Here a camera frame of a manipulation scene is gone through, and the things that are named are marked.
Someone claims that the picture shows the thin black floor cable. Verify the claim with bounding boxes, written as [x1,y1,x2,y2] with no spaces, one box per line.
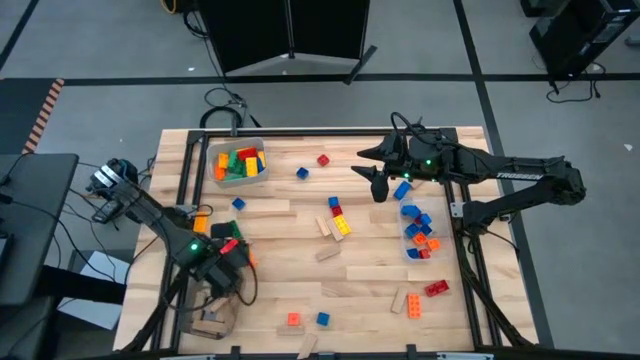
[182,9,241,104]

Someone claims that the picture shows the white plastic bin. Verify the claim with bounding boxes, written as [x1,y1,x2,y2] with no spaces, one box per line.
[205,137,270,189]

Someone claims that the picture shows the black folding screen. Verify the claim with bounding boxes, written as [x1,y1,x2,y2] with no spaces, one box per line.
[197,0,379,86]

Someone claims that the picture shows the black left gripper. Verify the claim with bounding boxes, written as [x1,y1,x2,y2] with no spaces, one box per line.
[199,244,252,301]

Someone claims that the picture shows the black aluminium table frame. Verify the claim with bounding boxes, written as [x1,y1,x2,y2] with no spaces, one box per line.
[119,127,539,360]

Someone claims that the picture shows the dark smoked plastic bin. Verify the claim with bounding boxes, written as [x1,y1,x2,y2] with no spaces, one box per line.
[179,277,242,341]

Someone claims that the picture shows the black equipment rack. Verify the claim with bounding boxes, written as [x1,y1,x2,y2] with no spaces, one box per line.
[519,0,640,76]

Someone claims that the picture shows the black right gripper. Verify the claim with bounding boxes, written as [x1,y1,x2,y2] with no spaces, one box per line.
[350,130,454,204]

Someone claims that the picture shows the clear plastic bin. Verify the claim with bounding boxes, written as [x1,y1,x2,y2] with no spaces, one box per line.
[398,197,454,264]

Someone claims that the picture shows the black rack cable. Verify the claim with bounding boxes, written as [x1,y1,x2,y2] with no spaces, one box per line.
[545,62,607,105]

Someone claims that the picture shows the orange black hazard strip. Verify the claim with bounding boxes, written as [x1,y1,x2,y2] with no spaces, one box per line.
[22,77,66,155]

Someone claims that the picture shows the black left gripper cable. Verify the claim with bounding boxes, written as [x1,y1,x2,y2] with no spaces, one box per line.
[233,257,259,307]

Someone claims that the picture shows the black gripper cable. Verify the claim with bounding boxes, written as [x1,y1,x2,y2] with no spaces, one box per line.
[390,111,427,147]
[233,257,259,307]

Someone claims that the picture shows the coiled black floor cable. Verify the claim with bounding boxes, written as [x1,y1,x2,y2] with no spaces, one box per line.
[199,87,247,130]

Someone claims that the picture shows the black side desk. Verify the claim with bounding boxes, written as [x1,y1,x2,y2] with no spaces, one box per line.
[0,152,80,307]

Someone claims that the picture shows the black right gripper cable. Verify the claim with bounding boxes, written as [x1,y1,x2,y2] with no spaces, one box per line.
[390,111,427,147]

